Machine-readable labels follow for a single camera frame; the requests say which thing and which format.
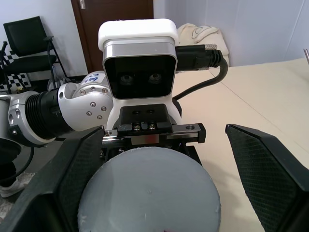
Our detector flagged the brown wooden door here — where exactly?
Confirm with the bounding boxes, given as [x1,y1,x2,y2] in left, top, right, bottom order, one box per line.
[71,0,155,74]

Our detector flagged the black office chair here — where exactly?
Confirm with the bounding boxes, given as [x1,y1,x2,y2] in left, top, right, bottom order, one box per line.
[2,16,66,82]

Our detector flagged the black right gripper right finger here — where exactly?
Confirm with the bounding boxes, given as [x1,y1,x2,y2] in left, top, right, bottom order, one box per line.
[225,123,309,232]

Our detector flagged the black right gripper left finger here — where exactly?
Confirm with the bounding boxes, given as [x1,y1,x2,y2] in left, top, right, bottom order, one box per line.
[0,125,104,232]

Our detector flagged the white sneaker shoe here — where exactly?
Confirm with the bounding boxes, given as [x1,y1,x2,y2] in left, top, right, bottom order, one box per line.
[0,178,26,198]

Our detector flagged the grey round jar lid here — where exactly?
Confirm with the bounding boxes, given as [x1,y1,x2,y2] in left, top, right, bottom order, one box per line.
[77,146,222,232]

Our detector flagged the cream cloth bag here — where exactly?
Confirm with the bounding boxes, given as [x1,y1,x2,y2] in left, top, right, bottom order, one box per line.
[177,23,230,66]

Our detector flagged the thin black cable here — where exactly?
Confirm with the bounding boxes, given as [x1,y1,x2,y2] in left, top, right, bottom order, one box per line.
[0,145,35,185]

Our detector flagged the dark trouser leg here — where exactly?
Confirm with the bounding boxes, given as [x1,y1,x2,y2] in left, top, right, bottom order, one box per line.
[0,138,22,188]

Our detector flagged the black white checkerboard sheet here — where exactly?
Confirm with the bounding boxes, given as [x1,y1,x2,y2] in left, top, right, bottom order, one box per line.
[0,49,32,92]

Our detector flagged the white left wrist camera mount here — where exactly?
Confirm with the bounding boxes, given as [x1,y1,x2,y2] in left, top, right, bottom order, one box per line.
[98,18,183,130]

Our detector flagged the thick black camera cable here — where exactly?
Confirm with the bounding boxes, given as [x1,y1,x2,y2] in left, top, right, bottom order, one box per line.
[172,43,229,101]

